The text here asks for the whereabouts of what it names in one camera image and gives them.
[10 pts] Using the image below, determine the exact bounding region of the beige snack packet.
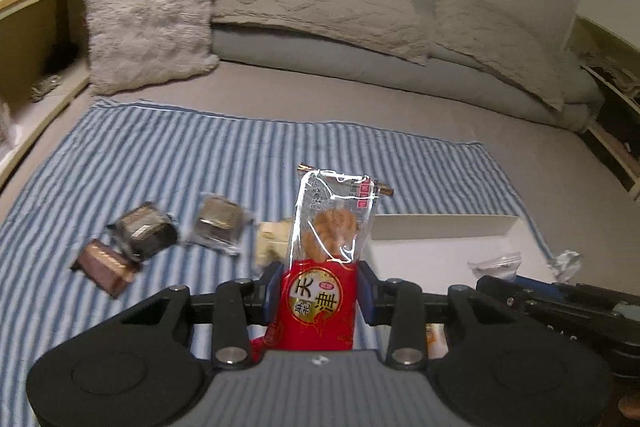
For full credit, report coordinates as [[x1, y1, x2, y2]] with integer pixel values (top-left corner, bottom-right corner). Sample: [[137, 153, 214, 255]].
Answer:
[[255, 218, 296, 269]]

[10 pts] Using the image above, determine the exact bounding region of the brown chocolate snack packet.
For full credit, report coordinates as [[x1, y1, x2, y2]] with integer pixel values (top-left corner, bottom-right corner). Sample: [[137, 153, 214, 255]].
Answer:
[[70, 239, 137, 299]]

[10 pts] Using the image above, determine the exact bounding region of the small shelf ornament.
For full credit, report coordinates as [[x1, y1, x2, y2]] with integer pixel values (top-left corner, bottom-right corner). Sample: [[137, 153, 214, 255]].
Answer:
[[30, 77, 63, 102]]

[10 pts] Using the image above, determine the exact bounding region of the built-in wall shelf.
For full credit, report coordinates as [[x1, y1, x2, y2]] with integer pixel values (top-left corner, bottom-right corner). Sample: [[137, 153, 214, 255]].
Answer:
[[570, 14, 640, 202]]

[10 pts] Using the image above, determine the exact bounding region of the blue striped blanket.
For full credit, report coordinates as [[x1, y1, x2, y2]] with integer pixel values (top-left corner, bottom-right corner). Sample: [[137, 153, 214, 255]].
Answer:
[[0, 97, 556, 408]]

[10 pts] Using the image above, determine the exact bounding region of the wooden bedside shelf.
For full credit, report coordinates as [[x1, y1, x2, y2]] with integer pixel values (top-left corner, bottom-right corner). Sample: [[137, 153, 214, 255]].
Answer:
[[0, 0, 93, 188]]

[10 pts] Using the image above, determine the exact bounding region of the white cardboard box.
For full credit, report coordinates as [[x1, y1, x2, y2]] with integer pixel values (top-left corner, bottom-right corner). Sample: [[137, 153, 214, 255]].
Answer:
[[366, 213, 556, 295]]

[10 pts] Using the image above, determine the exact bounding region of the crumpled clear plastic wrapper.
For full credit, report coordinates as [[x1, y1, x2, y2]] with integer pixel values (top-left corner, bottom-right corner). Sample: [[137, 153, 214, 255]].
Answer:
[[547, 249, 585, 283]]

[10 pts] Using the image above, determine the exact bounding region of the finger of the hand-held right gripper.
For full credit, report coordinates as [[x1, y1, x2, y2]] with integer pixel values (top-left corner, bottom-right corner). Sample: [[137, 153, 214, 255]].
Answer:
[[515, 276, 640, 308], [475, 274, 621, 334]]

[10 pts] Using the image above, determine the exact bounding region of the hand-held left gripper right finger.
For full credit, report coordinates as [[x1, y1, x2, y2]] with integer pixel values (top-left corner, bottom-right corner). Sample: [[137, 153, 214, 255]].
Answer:
[[356, 261, 506, 365]]

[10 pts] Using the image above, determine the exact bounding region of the fluffy white pillow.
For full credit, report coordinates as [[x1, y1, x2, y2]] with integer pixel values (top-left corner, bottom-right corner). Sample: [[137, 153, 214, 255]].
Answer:
[[85, 0, 221, 96]]

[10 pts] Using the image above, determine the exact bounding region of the dark foil snack packet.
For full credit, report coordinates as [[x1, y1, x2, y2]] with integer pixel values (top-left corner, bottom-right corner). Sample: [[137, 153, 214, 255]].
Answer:
[[186, 193, 252, 256], [107, 202, 180, 264]]

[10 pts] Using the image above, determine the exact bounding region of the beige quilted pillow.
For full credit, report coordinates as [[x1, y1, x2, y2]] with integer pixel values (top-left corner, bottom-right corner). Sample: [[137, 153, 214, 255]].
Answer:
[[210, 0, 432, 66], [432, 0, 571, 112]]

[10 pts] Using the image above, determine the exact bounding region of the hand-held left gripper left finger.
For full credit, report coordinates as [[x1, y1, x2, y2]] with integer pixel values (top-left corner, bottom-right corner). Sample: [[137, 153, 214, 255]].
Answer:
[[120, 261, 283, 370]]

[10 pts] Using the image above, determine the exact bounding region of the small clear snack packet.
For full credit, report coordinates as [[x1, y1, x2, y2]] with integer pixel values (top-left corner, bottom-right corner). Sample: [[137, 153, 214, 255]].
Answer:
[[467, 252, 522, 283]]

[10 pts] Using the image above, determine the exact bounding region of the red snack packet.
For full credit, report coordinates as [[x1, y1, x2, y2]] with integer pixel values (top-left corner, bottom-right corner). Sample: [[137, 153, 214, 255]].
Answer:
[[252, 164, 396, 360]]

